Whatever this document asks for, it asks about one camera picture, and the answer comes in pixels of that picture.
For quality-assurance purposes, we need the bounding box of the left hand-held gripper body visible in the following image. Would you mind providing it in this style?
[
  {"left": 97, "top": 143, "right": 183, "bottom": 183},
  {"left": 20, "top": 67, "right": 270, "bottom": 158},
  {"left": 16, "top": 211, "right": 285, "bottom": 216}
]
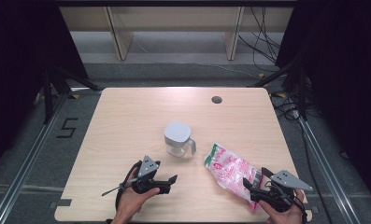
[{"left": 131, "top": 154, "right": 172, "bottom": 196}]

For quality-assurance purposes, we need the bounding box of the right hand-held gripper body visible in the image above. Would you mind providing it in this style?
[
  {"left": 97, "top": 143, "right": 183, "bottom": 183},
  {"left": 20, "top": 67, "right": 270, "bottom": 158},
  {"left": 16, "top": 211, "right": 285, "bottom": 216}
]
[{"left": 250, "top": 169, "right": 314, "bottom": 214}]

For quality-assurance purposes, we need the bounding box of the pink and white plastic bag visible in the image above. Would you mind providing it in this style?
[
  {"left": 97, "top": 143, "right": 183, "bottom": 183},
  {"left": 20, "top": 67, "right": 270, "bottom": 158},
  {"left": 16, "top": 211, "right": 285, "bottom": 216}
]
[{"left": 204, "top": 143, "right": 265, "bottom": 213}]

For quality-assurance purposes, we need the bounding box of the clear jar with white lid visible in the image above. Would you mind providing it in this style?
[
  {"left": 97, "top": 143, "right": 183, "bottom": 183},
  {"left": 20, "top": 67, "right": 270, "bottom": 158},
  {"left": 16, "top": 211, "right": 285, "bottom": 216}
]
[{"left": 163, "top": 121, "right": 197, "bottom": 158}]

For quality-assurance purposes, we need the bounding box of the person's right hand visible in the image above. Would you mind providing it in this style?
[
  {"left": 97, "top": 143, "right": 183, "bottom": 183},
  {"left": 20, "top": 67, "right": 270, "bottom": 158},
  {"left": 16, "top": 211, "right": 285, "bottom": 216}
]
[{"left": 259, "top": 189, "right": 307, "bottom": 224}]

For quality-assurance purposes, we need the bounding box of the person's left hand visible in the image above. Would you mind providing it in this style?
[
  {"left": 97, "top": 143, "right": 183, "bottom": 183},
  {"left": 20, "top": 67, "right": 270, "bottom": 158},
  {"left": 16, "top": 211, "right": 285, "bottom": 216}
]
[{"left": 110, "top": 183, "right": 161, "bottom": 224}]

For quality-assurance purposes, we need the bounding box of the black metal stand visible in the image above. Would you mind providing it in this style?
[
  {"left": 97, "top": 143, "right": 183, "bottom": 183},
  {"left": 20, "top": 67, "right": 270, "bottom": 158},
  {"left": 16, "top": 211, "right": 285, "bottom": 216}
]
[
  {"left": 248, "top": 59, "right": 309, "bottom": 120},
  {"left": 42, "top": 64, "right": 103, "bottom": 125}
]

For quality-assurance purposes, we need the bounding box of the black curtain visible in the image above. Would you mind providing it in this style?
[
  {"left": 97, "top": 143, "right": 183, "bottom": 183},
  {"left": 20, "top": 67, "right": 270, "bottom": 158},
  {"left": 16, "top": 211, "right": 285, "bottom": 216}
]
[
  {"left": 0, "top": 0, "right": 90, "bottom": 175},
  {"left": 275, "top": 0, "right": 371, "bottom": 188}
]

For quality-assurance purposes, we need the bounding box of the light wooden shelf unit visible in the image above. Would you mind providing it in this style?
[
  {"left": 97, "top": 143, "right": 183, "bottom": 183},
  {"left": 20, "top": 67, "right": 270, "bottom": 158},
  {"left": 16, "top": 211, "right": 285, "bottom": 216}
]
[{"left": 59, "top": 6, "right": 294, "bottom": 62}]

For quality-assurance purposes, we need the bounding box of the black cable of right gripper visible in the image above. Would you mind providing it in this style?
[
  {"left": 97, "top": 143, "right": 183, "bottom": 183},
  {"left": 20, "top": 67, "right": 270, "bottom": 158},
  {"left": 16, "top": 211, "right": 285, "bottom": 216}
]
[{"left": 298, "top": 197, "right": 309, "bottom": 224}]

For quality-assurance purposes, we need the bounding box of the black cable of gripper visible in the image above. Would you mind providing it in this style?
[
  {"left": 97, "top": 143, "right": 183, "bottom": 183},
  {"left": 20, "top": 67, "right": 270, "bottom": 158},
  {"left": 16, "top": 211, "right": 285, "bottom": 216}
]
[
  {"left": 298, "top": 197, "right": 309, "bottom": 224},
  {"left": 115, "top": 160, "right": 144, "bottom": 211}
]

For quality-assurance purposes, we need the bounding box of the aluminium rail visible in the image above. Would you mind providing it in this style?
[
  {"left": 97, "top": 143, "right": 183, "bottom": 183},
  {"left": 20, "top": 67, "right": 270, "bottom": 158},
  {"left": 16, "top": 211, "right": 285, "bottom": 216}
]
[
  {"left": 0, "top": 92, "right": 69, "bottom": 224},
  {"left": 298, "top": 117, "right": 362, "bottom": 224}
]

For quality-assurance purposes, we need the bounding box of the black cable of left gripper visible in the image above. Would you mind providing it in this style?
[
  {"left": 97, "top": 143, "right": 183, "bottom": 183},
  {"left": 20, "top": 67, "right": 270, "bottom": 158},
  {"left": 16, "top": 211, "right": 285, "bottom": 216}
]
[{"left": 115, "top": 160, "right": 144, "bottom": 211}]

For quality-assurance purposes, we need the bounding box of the thin black cable tie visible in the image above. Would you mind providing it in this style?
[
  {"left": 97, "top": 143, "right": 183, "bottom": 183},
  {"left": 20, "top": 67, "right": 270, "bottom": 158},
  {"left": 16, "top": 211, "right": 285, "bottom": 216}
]
[{"left": 101, "top": 178, "right": 139, "bottom": 197}]

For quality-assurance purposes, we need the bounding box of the tangle of dark floor cables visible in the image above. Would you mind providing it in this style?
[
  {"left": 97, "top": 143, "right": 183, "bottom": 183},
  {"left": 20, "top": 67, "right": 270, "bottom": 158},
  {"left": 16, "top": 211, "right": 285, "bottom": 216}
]
[{"left": 268, "top": 90, "right": 303, "bottom": 122}]

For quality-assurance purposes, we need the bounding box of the bundle of black cables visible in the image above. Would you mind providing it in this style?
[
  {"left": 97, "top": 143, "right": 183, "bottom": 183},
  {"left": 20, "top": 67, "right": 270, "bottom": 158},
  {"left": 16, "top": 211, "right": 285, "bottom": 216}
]
[{"left": 237, "top": 6, "right": 284, "bottom": 73}]

